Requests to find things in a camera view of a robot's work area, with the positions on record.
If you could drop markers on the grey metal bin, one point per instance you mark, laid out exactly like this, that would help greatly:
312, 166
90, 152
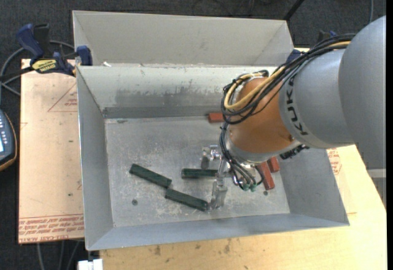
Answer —
159, 146

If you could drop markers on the dark green flat block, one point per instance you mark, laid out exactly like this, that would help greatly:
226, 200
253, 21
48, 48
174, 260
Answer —
150, 175
185, 199
198, 173

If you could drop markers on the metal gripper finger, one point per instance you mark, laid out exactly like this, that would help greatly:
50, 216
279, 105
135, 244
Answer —
212, 153
218, 195

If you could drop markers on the red-brown flat block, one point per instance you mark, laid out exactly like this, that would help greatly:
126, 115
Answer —
215, 117
274, 165
267, 179

